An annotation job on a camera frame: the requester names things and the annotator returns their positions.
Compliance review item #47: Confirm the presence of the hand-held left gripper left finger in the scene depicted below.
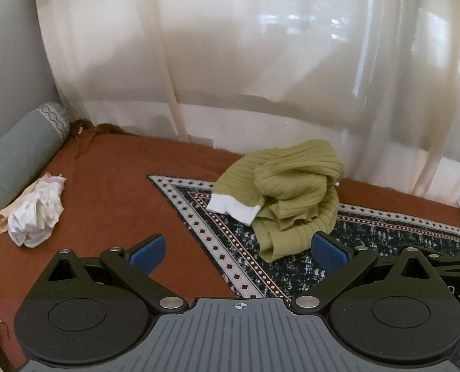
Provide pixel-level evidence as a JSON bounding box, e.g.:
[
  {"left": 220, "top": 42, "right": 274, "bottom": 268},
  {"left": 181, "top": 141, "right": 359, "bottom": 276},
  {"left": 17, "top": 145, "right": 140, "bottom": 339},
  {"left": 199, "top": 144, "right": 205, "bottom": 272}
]
[{"left": 40, "top": 234, "right": 189, "bottom": 314}]

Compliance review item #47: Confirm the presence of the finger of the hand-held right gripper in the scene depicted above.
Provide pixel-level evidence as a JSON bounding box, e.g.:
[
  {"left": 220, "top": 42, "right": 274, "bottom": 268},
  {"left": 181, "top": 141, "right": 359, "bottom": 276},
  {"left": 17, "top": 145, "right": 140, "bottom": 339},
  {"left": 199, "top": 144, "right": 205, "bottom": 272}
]
[{"left": 422, "top": 253, "right": 460, "bottom": 270}]

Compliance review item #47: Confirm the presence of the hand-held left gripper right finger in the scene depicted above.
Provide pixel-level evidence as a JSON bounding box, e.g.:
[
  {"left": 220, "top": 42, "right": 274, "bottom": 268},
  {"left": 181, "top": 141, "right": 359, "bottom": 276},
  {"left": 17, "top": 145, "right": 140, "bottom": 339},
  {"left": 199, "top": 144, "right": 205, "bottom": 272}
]
[{"left": 291, "top": 231, "right": 442, "bottom": 315}]

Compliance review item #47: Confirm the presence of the green ribbed knit sweater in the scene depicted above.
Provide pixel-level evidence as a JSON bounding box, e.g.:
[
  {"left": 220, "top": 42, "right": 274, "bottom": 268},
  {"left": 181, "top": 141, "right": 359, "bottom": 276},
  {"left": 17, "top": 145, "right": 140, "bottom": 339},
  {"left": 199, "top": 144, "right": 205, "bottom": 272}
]
[{"left": 207, "top": 139, "right": 346, "bottom": 263}]

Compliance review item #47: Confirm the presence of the dark diamond-border patterned rug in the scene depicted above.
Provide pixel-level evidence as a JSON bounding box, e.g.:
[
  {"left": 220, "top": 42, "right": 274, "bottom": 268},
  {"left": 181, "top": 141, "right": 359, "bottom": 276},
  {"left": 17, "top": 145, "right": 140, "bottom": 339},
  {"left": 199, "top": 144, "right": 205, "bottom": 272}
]
[{"left": 148, "top": 174, "right": 460, "bottom": 372}]

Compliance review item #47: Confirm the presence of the crumpled white cloth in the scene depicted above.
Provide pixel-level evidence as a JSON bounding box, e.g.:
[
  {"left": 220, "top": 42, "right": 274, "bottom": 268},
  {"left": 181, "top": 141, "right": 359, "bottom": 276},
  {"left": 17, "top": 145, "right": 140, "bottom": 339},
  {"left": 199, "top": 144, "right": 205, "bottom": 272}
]
[{"left": 0, "top": 174, "right": 66, "bottom": 249}]

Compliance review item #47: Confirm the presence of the grey-green bolster pillow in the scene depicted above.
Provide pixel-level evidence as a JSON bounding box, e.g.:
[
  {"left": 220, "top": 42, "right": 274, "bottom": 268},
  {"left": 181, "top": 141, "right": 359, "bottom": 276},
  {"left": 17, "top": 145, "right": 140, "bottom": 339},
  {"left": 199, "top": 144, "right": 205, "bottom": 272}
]
[{"left": 0, "top": 102, "right": 71, "bottom": 241}]

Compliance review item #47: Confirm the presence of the sheer white curtain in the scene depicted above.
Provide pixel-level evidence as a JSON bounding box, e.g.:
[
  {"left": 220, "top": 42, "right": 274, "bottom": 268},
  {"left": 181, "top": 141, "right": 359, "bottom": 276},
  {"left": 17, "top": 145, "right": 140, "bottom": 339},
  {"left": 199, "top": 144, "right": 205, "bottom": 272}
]
[{"left": 32, "top": 0, "right": 460, "bottom": 208}]

